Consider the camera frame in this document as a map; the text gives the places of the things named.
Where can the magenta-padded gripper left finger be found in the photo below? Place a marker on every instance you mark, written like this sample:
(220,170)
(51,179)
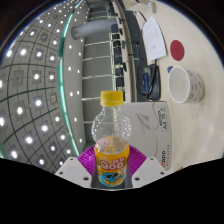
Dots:
(75,170)

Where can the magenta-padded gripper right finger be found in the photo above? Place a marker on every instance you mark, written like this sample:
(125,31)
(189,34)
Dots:
(146,168)

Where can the yellow-capped orange drink bottle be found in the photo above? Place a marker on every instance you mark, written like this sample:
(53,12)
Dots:
(111,160)

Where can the white cardboard paper box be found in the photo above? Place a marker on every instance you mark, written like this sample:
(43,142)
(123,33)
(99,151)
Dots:
(150,126)

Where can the recessed ceiling lights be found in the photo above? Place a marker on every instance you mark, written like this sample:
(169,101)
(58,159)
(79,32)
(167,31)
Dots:
(30,110)

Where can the black conference microphone unit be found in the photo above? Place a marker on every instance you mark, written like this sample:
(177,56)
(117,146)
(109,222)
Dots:
(148,81)

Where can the white patterned paper cup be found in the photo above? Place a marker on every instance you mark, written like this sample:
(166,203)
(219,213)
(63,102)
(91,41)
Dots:
(186,85)

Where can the row of black chairs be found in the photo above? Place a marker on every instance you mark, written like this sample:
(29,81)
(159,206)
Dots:
(118,60)

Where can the flat round red coaster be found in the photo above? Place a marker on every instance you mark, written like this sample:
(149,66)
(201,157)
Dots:
(177,50)

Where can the white printed paper sheet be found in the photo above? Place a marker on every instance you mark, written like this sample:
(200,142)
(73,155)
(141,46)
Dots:
(154,38)

